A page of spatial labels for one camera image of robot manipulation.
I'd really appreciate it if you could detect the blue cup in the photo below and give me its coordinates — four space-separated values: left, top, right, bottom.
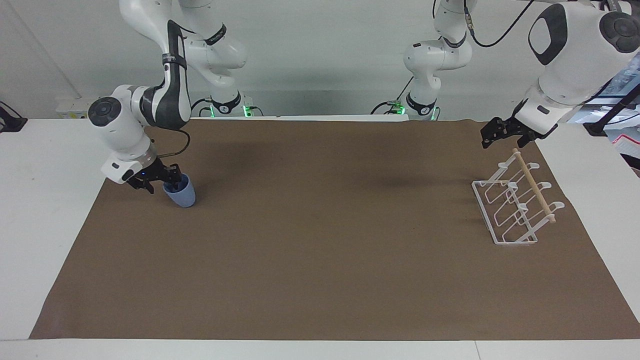
162 172 197 209

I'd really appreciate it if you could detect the white wire cup holder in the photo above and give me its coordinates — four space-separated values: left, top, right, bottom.
471 148 566 246

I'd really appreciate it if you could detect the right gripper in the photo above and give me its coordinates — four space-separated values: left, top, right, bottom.
126 160 182 195

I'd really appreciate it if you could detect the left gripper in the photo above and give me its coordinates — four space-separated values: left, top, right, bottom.
480 99 558 150

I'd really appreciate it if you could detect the black stand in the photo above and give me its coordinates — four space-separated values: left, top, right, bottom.
0 101 29 134
586 82 640 137

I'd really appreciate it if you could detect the black cable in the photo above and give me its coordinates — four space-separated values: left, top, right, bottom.
462 0 536 49
150 127 191 160
370 75 416 116
190 97 215 119

